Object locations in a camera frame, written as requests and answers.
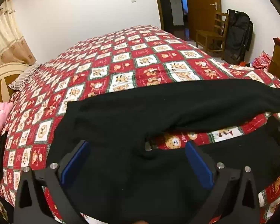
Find red printed blanket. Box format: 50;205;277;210
0;24;280;224

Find beige patterned curtain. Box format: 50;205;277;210
0;0;36;69

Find pink pillow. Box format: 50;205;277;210
0;102;14;159

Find striped pillow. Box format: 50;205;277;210
8;63;43;91

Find black pants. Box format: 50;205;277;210
47;79;280;224

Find wooden chair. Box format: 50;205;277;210
195;11;229;60

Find dark wooden door frame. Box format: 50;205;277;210
153;0;173;31

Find black travel bag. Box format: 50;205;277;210
224;9;254;64

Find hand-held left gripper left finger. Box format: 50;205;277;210
13;140;91;224

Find brown wooden door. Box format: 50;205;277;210
184;0;222;40

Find cream wooden headboard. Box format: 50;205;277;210
0;62;36;108

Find red plaid cloth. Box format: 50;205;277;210
251;52;273;69

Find small black cloth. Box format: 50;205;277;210
0;133;7;185

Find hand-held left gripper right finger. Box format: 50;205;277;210
185;141;262;224

